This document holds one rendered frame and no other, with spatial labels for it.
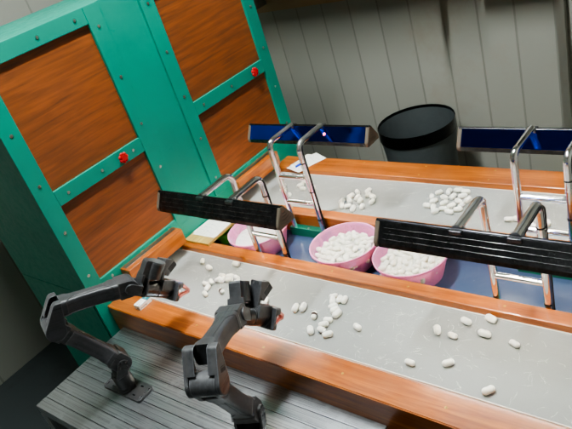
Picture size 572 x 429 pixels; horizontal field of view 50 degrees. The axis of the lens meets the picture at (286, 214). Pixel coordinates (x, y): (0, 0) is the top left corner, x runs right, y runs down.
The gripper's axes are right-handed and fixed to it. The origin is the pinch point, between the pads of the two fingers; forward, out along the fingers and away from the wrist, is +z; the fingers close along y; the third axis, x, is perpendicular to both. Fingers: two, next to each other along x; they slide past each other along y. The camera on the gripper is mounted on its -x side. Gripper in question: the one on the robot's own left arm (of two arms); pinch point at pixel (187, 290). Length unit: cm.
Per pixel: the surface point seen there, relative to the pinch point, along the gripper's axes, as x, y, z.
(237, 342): 12.0, -27.4, -0.1
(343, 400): 18, -70, 1
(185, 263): -6.4, 31.4, 25.2
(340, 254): -21, -33, 43
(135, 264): -3.8, 36.3, 3.6
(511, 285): -21, -93, 52
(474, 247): -30, -101, 0
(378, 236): -29, -73, 0
